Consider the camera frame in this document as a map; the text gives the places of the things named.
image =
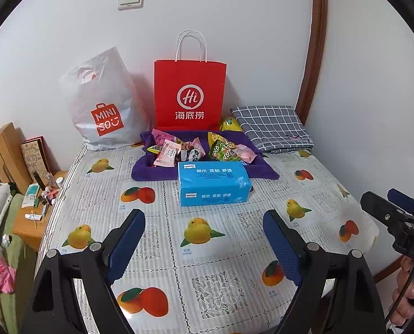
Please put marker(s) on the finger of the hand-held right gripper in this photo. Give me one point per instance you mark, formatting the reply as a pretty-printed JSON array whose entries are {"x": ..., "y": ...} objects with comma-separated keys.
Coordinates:
[
  {"x": 405, "y": 203},
  {"x": 379, "y": 208}
]

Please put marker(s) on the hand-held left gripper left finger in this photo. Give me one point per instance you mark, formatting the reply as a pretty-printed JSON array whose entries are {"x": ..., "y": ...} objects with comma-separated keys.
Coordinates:
[{"x": 123, "y": 247}]

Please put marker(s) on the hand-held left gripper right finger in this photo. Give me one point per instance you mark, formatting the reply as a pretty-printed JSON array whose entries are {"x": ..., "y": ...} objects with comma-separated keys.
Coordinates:
[{"x": 283, "y": 247}]

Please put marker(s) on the pink white strawberry snack packet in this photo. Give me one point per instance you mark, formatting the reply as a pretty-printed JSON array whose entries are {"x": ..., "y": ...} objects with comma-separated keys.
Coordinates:
[{"x": 245, "y": 153}]

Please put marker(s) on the pale pink snack packet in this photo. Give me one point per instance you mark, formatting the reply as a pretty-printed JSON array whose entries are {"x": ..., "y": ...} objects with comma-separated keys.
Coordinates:
[{"x": 167, "y": 155}]

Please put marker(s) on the green snack packet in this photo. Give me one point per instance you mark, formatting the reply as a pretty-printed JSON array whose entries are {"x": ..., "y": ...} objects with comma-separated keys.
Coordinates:
[{"x": 222, "y": 151}]

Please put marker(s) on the panda print snack packet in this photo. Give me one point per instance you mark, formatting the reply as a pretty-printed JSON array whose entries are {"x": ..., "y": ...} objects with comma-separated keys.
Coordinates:
[{"x": 194, "y": 155}]

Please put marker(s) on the orange pink snack packet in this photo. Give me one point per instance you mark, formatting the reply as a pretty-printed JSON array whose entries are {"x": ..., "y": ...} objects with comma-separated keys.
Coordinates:
[{"x": 193, "y": 143}]

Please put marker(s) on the person's right hand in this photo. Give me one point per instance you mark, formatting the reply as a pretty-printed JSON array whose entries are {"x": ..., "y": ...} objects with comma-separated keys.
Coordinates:
[{"x": 407, "y": 302}]

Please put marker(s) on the brown wooden skirting board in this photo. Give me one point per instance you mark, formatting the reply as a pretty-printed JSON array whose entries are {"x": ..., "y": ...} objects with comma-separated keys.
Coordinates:
[{"x": 386, "y": 273}]

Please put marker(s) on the fruit print tablecloth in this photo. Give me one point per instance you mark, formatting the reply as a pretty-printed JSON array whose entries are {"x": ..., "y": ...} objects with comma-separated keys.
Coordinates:
[{"x": 207, "y": 250}]

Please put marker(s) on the purple towel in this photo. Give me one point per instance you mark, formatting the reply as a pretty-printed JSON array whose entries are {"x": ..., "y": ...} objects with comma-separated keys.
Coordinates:
[{"x": 144, "y": 170}]

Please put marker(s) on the cluster of small cosmetic items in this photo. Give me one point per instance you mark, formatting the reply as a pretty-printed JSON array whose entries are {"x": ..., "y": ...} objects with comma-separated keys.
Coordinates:
[{"x": 50, "y": 195}]

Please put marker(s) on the blue tissue box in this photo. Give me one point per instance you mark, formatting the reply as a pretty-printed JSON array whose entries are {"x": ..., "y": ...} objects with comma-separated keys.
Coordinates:
[{"x": 214, "y": 184}]

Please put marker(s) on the small white tube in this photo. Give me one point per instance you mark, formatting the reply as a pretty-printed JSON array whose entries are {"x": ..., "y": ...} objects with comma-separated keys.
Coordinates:
[{"x": 33, "y": 216}]

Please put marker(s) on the wooden nightstand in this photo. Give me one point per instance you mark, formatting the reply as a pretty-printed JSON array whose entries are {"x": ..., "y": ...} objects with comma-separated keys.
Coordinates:
[{"x": 27, "y": 231}]

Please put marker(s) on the small clear bottle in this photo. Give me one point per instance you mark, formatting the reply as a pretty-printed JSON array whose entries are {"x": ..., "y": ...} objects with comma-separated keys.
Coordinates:
[{"x": 49, "y": 180}]

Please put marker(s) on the black flat item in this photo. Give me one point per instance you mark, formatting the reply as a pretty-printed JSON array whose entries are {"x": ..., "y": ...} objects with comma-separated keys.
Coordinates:
[{"x": 38, "y": 180}]

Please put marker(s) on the green bed sheet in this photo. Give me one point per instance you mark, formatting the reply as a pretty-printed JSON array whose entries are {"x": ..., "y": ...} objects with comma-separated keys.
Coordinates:
[{"x": 17, "y": 268}]

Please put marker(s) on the grey checked folded cloth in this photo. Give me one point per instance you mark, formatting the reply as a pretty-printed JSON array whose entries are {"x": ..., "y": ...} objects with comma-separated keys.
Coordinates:
[{"x": 273, "y": 127}]

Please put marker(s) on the brown patterned book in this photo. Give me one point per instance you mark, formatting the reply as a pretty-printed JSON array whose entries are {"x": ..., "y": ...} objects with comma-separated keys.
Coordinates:
[{"x": 36, "y": 158}]

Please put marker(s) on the yellow green snack bag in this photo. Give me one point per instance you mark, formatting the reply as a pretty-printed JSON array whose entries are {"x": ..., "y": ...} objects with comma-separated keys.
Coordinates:
[{"x": 230, "y": 124}]

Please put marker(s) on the white plastic shopping bag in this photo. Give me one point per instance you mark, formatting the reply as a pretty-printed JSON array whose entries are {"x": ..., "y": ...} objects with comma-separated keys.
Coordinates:
[{"x": 102, "y": 104}]

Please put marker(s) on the wooden headboard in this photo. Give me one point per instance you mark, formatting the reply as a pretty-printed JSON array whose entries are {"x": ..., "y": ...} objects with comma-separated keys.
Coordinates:
[{"x": 1, "y": 153}]

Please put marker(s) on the red paper bag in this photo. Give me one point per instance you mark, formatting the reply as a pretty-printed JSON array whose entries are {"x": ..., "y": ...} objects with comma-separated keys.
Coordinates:
[{"x": 189, "y": 87}]

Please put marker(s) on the brown wooden door frame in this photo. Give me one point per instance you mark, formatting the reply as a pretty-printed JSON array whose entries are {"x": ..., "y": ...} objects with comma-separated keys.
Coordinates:
[{"x": 315, "y": 41}]

